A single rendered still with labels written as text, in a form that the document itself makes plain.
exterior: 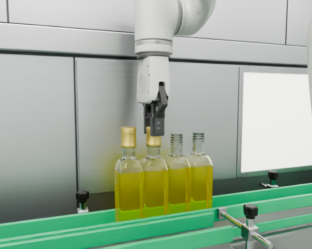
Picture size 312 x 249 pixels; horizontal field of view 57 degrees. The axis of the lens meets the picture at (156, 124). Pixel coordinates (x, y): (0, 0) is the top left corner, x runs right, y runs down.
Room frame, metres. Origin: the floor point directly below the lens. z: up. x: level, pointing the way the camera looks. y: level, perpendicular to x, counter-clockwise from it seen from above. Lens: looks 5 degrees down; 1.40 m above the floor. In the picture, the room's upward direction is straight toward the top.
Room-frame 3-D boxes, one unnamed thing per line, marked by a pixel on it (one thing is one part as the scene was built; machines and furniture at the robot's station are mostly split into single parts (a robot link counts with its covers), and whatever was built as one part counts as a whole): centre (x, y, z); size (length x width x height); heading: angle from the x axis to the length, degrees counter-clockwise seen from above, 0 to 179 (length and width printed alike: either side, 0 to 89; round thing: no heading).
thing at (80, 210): (0.67, 0.18, 1.11); 0.07 x 0.04 x 0.13; 20
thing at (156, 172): (0.65, 0.01, 1.16); 0.06 x 0.06 x 0.21; 20
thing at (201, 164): (0.69, -0.10, 1.16); 0.06 x 0.06 x 0.21; 21
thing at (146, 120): (0.68, 0.02, 1.35); 0.03 x 0.03 x 0.07; 20
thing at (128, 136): (0.63, 0.06, 1.31); 0.04 x 0.04 x 0.04
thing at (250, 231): (0.58, -0.18, 1.12); 0.17 x 0.03 x 0.12; 20
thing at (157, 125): (0.62, -0.01, 1.35); 0.03 x 0.03 x 0.07; 20
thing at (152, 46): (0.65, 0.01, 1.50); 0.09 x 0.08 x 0.03; 20
